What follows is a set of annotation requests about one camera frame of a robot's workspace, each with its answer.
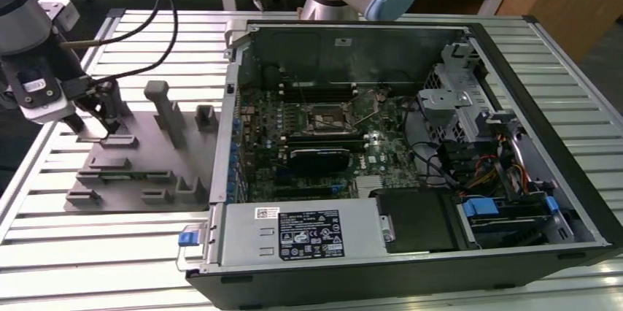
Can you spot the black open PC case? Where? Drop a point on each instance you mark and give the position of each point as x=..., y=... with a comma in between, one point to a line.
x=341, y=285

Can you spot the green RAM stick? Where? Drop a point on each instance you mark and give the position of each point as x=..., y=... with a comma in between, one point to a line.
x=122, y=177

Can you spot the black plastic cover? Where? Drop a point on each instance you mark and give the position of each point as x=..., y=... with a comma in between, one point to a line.
x=418, y=219

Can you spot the small grey wrist camera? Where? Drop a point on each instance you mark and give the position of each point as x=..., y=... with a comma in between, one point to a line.
x=61, y=11

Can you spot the gray parts rack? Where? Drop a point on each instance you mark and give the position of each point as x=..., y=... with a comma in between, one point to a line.
x=161, y=165

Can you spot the green motherboard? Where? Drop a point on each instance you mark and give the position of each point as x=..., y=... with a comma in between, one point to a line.
x=390, y=165

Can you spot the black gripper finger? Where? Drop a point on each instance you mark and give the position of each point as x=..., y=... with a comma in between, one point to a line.
x=114, y=126
x=75, y=123

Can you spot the silver chipset heat sink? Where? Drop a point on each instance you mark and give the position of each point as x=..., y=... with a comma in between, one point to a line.
x=370, y=184

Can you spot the blue case latch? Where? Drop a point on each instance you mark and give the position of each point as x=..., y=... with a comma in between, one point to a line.
x=190, y=238

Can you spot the silver metal drive cage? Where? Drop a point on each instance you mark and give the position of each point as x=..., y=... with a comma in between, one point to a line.
x=445, y=101

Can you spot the silver power supply with label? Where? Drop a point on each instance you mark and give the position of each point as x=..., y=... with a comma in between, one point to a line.
x=244, y=238

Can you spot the gray plastic bracket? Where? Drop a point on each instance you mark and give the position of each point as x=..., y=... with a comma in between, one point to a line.
x=458, y=52
x=497, y=117

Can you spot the hard disk in blue carrier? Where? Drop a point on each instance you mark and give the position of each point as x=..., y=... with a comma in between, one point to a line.
x=480, y=209

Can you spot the black CPU socket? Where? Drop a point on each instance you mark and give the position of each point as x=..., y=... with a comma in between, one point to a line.
x=328, y=117

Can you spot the black RAM slot bank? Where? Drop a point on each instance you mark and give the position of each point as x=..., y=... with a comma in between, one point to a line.
x=317, y=93
x=322, y=140

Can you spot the black graphics card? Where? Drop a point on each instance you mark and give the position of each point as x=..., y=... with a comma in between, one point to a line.
x=320, y=163

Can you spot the white wrist camera black face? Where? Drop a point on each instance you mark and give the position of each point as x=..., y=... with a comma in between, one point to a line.
x=45, y=112

